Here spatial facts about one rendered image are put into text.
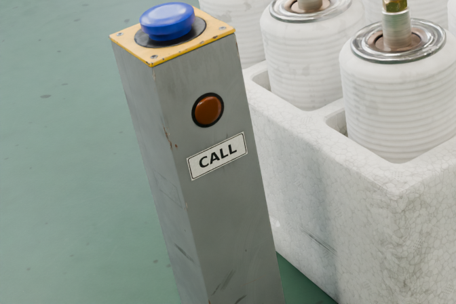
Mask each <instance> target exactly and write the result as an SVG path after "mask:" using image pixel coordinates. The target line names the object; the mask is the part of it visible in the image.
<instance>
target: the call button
mask: <svg viewBox="0 0 456 304"><path fill-rule="evenodd" d="M194 21H195V12H194V8H193V7H192V6H191V5H189V4H187V3H183V2H169V3H163V4H159V5H156V6H154V7H151V8H149V9H148V10H147V11H145V12H144V13H143V14H142V15H141V17H140V18H139V22H140V27H141V30H142V31H143V32H144V33H146V34H149V37H150V38H151V39H153V40H157V41H167V40H171V39H176V38H179V37H182V36H183V35H186V34H187V33H188V32H189V31H190V30H191V28H192V26H191V25H192V24H193V23H194Z"/></svg>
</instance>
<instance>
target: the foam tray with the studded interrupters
mask: <svg viewBox="0 0 456 304"><path fill-rule="evenodd" d="M242 72H243V76H244V83H245V87H246V94H247V99H248V105H249V109H250V116H251V120H252V127H253V131H254V138H255V142H256V149H257V153H258V157H259V164H260V168H261V175H262V179H263V186H264V190H265V197H266V201H267V207H268V212H269V218H270V223H271V230H272V234H273V240H274V244H275V250H276V251H277V252H278V253H279V254H280V255H282V256H283V257H284V258H285V259H286V260H287V261H288V262H290V263H291V264H292V265H294V266H295V267H296V268H297V269H298V270H299V271H300V272H301V273H303V274H304V275H305V276H306V277H308V278H309V279H310V280H311V281H312V282H313V283H314V284H316V285H317V286H318V287H319V288H321V289H322V290H323V291H324V292H325V293H326V294H327V295H329V296H330V297H331V298H332V299H334V300H335V301H336V302H337V303H338V304H456V137H454V138H452V139H450V140H448V141H446V142H444V143H442V144H441V145H438V146H437V147H435V148H433V149H431V150H429V151H428V152H426V153H424V154H422V155H420V156H419V157H416V158H415V159H412V160H411V161H408V162H406V163H403V164H393V163H390V162H388V161H386V160H384V159H383V158H381V157H379V156H378V155H376V154H374V153H373V152H371V151H369V150H368V149H366V148H364V147H363V146H361V145H359V144H358V143H356V142H354V141H352V140H351V139H349V138H348V133H347V122H346V116H345V105H344V99H343V97H342V98H340V99H338V100H336V101H334V102H332V103H330V104H328V105H326V106H324V107H322V108H320V109H317V110H315V111H302V110H300V109H298V108H296V107H295V106H293V105H292V104H290V103H289V102H286V101H285V100H283V99H281V98H280V97H278V96H276V95H275V94H273V93H271V86H270V80H269V74H268V70H267V60H264V61H262V62H260V63H258V64H256V65H253V66H251V67H249V68H247V69H243V70H242Z"/></svg>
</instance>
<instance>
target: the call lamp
mask: <svg viewBox="0 0 456 304"><path fill-rule="evenodd" d="M221 110H222V105H221V102H220V100H219V99H218V98H217V97H215V96H207V97H205V98H203V99H202V100H201V101H200V102H199V103H198V104H197V106H196V109H195V118H196V120H197V121H198V122H199V123H200V124H202V125H209V124H212V123H213V122H215V121H216V120H217V119H218V118H219V116H220V114H221Z"/></svg>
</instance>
